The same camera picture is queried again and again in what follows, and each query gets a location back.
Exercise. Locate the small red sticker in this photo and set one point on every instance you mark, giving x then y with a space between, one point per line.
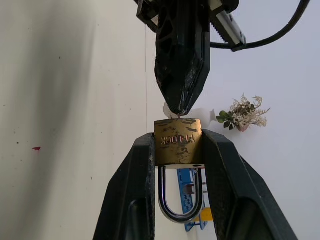
36 148

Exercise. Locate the blue plastic rack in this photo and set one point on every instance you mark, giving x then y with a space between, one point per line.
182 185

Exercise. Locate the brass padlock with steel shackle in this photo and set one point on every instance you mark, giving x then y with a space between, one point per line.
175 142

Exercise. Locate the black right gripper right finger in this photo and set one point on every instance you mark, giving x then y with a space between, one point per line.
232 190

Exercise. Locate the small potted flower plant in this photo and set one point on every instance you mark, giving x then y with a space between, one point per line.
246 112

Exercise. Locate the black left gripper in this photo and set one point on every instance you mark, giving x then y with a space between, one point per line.
220 15

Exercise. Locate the yellow block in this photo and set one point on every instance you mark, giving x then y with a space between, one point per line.
207 215

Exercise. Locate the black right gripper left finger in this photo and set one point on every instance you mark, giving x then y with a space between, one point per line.
130 190

